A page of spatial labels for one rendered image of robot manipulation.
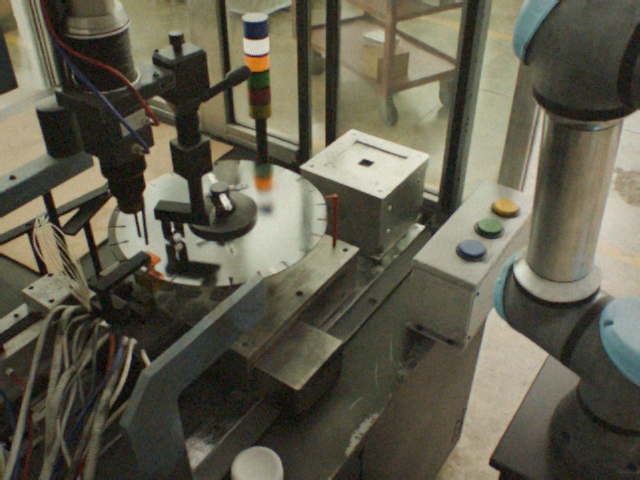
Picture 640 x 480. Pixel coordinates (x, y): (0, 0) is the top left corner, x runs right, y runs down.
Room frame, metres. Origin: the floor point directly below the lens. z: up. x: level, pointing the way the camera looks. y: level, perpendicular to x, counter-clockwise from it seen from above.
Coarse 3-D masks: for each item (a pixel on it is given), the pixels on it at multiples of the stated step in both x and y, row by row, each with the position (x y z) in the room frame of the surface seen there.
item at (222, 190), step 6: (210, 174) 0.89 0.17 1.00; (210, 180) 0.88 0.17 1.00; (216, 180) 0.88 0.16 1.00; (210, 186) 0.85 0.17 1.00; (216, 186) 0.85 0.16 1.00; (222, 186) 0.85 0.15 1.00; (228, 186) 0.85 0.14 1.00; (234, 186) 0.86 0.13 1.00; (240, 186) 0.86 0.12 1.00; (246, 186) 0.86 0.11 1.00; (210, 192) 0.84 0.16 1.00; (216, 192) 0.84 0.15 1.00; (222, 192) 0.84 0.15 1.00; (228, 192) 0.85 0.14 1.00; (216, 198) 0.84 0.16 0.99; (222, 198) 0.83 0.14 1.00; (228, 198) 0.85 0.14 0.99; (216, 204) 0.84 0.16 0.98; (222, 204) 0.84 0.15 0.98; (228, 204) 0.81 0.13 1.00
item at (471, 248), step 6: (468, 240) 0.84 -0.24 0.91; (474, 240) 0.84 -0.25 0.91; (462, 246) 0.83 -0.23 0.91; (468, 246) 0.83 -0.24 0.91; (474, 246) 0.83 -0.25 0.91; (480, 246) 0.83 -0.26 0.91; (462, 252) 0.82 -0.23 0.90; (468, 252) 0.81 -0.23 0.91; (474, 252) 0.81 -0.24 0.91; (480, 252) 0.81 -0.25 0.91; (474, 258) 0.81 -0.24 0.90
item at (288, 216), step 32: (224, 160) 1.02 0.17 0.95; (160, 192) 0.92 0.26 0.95; (256, 192) 0.92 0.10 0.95; (288, 192) 0.92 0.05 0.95; (128, 224) 0.83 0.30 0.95; (160, 224) 0.83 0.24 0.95; (256, 224) 0.83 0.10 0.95; (288, 224) 0.83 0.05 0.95; (320, 224) 0.83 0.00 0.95; (128, 256) 0.75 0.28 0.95; (160, 256) 0.75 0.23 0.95; (192, 256) 0.75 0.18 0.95; (224, 256) 0.75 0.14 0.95; (256, 256) 0.75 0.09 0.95; (288, 256) 0.75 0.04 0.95
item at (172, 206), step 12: (192, 192) 0.77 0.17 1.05; (204, 192) 0.78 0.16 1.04; (156, 204) 0.79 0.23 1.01; (168, 204) 0.79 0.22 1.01; (180, 204) 0.79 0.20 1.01; (192, 204) 0.77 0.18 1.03; (204, 204) 0.77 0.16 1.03; (156, 216) 0.78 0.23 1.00; (168, 216) 0.77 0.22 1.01; (180, 216) 0.77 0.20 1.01; (192, 216) 0.77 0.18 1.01; (204, 216) 0.76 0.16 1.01; (168, 228) 0.77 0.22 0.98; (180, 228) 0.79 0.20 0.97; (168, 240) 0.78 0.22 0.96
